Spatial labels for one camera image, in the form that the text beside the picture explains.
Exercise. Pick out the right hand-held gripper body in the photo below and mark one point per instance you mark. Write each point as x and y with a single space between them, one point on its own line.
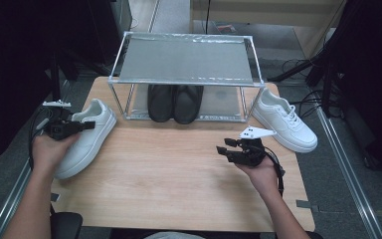
250 152

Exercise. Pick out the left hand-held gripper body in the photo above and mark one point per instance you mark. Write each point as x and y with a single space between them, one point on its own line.
59 127

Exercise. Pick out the white sneaker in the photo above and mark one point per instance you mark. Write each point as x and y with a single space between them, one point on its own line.
89 146
288 129

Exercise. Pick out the black slipper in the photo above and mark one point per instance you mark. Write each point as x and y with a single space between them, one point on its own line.
160 103
188 104

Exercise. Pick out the metal shoe rack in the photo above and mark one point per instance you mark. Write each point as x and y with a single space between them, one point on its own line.
185 63

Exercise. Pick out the person's left hand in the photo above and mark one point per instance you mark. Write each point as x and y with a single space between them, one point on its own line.
48 154

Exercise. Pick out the person's right hand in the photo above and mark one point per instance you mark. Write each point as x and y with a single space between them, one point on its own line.
265 177

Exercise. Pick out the black metal stand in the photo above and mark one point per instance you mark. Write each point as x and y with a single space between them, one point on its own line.
55 83

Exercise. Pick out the black chair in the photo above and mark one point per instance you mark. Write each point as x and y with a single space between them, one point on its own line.
66 225

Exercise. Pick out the person's grey pants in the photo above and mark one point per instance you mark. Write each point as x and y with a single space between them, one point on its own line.
172 236

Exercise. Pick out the wooden cabinet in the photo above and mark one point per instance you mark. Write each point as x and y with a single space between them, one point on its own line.
262 13

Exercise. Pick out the metal floor rail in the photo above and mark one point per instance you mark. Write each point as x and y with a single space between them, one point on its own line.
13 199
348 172

